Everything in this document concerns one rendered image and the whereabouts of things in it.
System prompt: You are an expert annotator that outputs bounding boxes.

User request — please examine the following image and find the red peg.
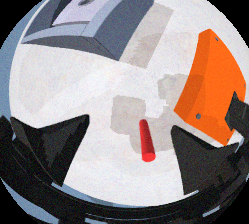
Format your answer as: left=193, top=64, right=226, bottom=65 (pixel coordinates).
left=139, top=119, right=155, bottom=162

